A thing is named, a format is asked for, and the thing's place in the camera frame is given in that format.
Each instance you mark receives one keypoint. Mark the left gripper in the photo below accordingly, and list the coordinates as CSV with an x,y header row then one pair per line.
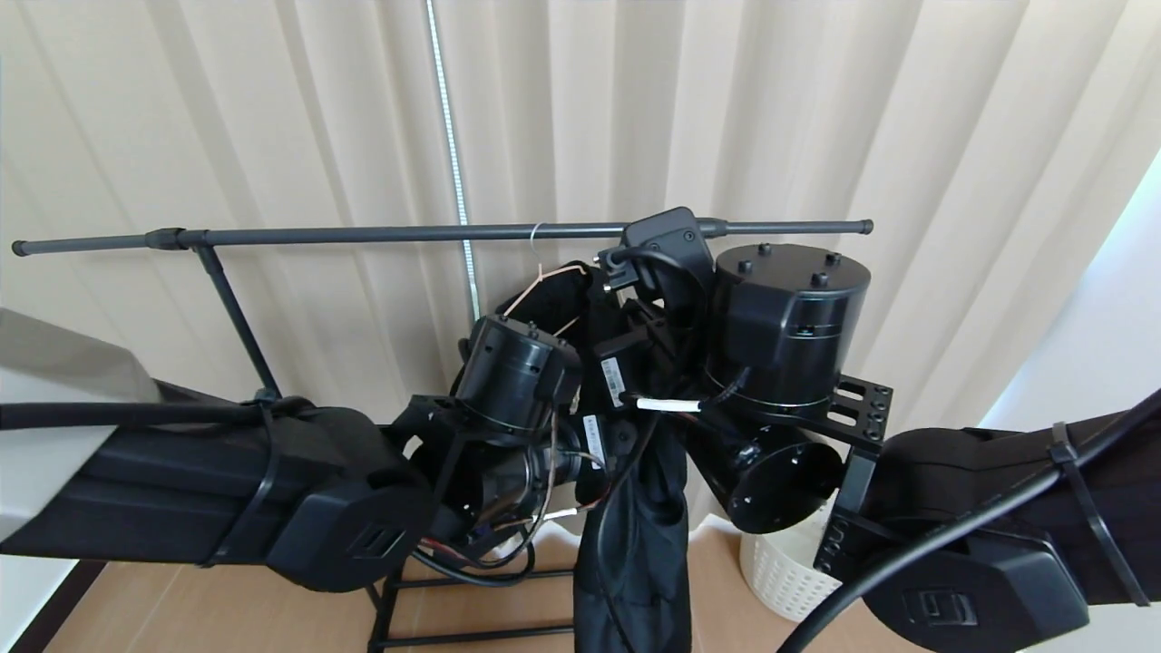
x,y
590,444

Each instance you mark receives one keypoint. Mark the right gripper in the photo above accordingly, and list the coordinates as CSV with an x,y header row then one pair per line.
x,y
780,481

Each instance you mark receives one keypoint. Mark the black garment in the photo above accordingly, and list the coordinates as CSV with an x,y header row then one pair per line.
x,y
635,544

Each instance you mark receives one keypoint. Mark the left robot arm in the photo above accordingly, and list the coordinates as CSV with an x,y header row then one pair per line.
x,y
181,481

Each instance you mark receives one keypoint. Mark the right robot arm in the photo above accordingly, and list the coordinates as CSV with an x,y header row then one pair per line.
x,y
789,317

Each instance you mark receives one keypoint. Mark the white laundry basket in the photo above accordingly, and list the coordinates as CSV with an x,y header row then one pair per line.
x,y
780,571

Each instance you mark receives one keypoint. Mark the black clothes rack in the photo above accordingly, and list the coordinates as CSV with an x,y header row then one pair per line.
x,y
363,234

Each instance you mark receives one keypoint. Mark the beige curtain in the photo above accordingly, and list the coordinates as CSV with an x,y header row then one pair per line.
x,y
816,109

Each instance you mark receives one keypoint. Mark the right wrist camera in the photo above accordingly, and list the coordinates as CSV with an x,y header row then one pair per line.
x,y
662,240

